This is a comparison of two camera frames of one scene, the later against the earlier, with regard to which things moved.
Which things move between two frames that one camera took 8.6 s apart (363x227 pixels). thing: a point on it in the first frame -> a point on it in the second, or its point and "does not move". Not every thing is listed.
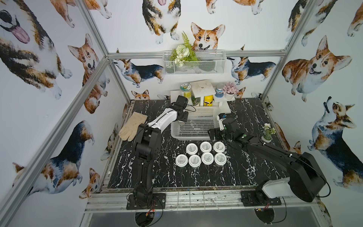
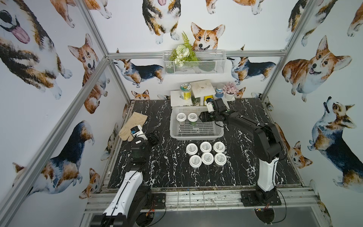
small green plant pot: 195,100 does not move
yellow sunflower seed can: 185,90 does not move
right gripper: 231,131 -> 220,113
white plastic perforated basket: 201,119 does not move
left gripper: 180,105 -> 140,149
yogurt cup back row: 192,148 does not move
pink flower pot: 230,90 does not move
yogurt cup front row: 194,161 does not move
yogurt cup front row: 181,160 -> 192,117
